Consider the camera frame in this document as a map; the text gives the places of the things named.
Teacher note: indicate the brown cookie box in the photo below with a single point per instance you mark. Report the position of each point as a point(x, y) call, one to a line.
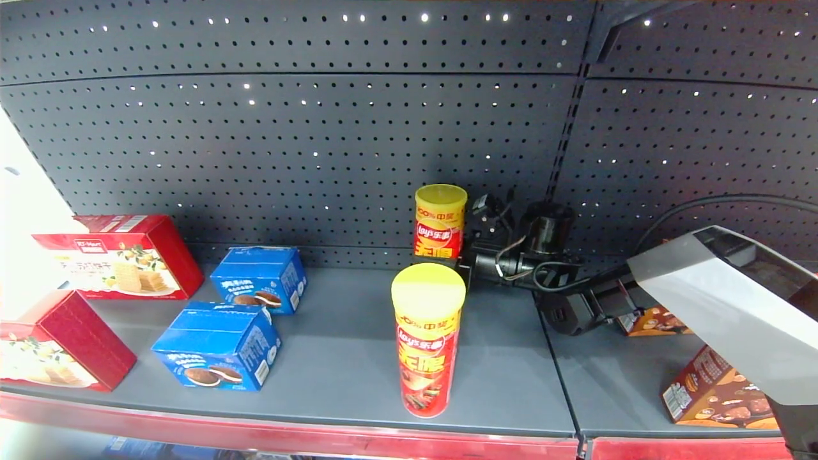
point(655, 321)
point(709, 390)

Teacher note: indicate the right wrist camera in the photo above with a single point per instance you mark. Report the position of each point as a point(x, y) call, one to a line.
point(491, 217)

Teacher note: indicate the black shop shelf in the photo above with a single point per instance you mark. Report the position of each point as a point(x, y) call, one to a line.
point(332, 160)

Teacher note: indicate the red chip can yellow lid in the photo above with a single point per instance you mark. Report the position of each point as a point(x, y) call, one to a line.
point(427, 345)
point(439, 220)

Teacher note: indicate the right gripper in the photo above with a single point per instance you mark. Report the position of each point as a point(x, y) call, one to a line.
point(482, 263)

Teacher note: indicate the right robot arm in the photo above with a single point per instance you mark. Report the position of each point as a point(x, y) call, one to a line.
point(722, 306)

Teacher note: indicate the blue cookie box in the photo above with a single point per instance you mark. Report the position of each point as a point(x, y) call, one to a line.
point(262, 275)
point(217, 342)

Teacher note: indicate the red cracker box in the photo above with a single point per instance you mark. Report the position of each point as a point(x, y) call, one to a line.
point(83, 338)
point(160, 255)

